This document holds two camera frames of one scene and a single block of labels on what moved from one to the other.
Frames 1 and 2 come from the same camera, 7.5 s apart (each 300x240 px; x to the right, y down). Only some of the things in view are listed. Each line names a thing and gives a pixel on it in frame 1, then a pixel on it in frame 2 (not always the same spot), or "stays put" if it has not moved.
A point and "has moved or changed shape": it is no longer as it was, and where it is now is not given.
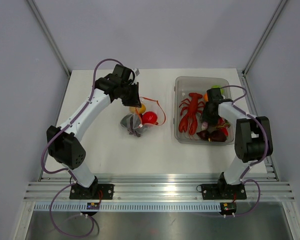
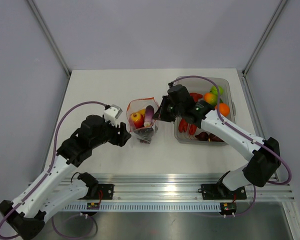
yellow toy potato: x=138 y=110 to x=135 y=116
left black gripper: x=135 y=101 to x=121 y=138
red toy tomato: x=149 y=117 to x=138 y=119
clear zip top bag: x=141 y=119 has moved or changed shape
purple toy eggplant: x=204 y=125 has moved or changed shape
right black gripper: x=205 y=117 to x=159 y=114
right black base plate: x=217 y=191 stays put
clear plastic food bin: x=190 y=94 stays put
